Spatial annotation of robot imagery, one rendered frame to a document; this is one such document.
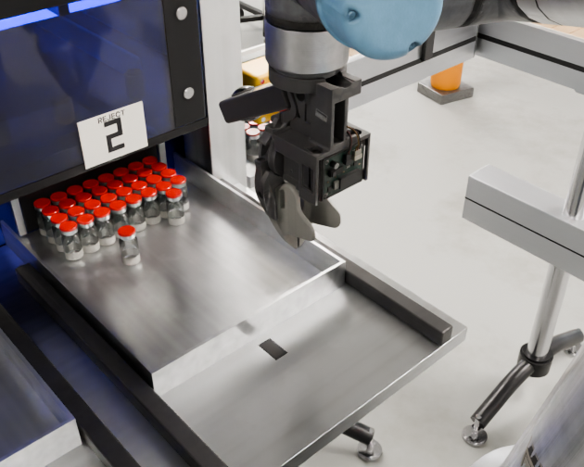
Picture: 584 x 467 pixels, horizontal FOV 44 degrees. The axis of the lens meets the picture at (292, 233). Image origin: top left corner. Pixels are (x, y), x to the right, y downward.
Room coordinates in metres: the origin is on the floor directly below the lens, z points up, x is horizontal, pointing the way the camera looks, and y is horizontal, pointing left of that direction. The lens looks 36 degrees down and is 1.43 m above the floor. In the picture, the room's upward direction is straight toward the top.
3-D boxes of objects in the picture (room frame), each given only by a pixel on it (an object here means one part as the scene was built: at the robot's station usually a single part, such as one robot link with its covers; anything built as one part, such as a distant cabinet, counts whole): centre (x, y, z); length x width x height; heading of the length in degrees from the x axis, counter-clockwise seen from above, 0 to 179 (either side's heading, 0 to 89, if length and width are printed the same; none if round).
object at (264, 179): (0.62, 0.01, 1.05); 0.05 x 0.02 x 0.09; 132
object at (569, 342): (1.29, -0.60, 0.07); 0.50 x 0.08 x 0.14; 132
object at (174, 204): (0.78, 0.15, 0.90); 0.02 x 0.02 x 0.05
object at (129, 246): (0.70, 0.19, 0.90); 0.02 x 0.02 x 0.04
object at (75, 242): (0.76, 0.21, 0.90); 0.18 x 0.02 x 0.05; 132
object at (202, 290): (0.70, 0.15, 0.90); 0.34 x 0.26 x 0.04; 42
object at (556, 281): (1.29, -0.60, 0.46); 0.09 x 0.09 x 0.77; 42
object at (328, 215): (0.63, -0.03, 1.00); 0.06 x 0.03 x 0.09; 42
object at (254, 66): (0.95, 0.04, 1.00); 0.08 x 0.07 x 0.07; 42
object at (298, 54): (0.63, -0.02, 1.19); 0.08 x 0.08 x 0.05
